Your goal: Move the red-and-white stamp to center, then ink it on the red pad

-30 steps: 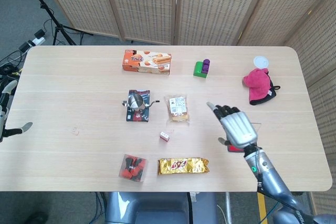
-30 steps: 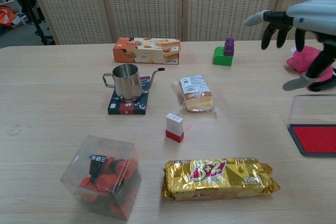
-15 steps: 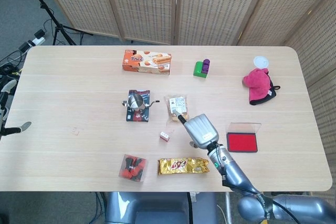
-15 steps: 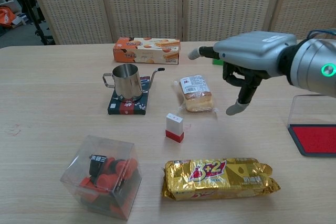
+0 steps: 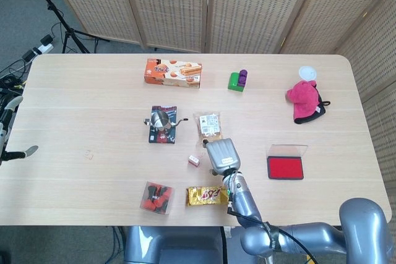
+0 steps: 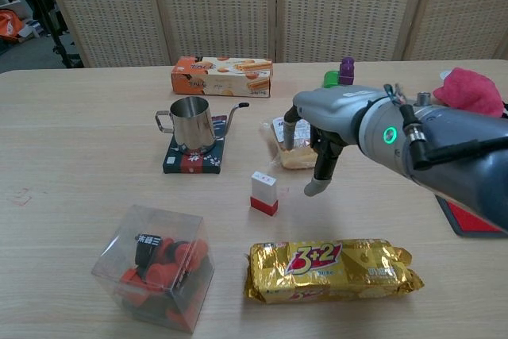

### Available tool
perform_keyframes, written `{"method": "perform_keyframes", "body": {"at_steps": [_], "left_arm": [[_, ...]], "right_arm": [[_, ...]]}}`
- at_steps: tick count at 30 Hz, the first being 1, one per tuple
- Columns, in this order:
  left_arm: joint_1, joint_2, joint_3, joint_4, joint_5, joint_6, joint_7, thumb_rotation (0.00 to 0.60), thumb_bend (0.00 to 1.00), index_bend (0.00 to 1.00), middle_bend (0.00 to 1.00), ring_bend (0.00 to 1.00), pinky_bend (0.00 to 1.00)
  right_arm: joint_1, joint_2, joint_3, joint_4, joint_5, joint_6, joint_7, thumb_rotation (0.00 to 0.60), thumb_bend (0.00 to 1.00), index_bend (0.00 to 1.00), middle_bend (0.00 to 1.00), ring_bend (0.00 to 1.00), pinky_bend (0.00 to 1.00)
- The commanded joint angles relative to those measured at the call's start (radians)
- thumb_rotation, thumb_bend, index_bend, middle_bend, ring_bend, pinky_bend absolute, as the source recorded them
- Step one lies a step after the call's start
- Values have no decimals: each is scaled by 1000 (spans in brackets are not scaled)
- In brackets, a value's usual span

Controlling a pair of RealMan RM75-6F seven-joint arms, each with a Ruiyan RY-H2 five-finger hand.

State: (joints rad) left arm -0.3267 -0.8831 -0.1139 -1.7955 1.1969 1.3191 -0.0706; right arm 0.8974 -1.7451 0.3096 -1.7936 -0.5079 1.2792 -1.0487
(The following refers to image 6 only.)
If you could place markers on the woven wooden folding screen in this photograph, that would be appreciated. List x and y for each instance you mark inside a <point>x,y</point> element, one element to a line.
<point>222,5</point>

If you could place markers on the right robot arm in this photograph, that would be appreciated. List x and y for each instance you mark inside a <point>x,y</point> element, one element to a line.
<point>456,148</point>

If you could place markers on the clear box of orange parts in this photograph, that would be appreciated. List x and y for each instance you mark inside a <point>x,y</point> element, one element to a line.
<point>158,271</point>

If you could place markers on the orange bag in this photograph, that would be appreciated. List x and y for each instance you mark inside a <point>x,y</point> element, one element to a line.
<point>10,23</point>

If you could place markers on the orange biscuit box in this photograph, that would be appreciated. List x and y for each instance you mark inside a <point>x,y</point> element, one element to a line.
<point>218,77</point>

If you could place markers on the small red white block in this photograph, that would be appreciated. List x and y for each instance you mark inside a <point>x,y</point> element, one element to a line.
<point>264,192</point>

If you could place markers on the dark patterned box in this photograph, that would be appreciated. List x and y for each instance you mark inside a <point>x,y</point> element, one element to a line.
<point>198,164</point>

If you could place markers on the gold biscuit packet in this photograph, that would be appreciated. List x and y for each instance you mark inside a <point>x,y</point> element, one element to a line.
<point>325,271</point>

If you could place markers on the red ink pad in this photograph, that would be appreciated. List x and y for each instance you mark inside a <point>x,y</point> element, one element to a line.
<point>464,220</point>

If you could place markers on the steel gooseneck pitcher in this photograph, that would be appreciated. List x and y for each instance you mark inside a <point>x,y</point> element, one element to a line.
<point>190,124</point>

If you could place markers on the packaged bread slice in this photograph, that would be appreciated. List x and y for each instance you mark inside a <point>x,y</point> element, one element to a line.
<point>295,161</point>

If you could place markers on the pink cloth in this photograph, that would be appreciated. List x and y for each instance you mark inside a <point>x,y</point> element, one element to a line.
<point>472,91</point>

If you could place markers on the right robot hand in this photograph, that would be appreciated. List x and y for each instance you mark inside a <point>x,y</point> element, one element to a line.
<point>337,112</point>

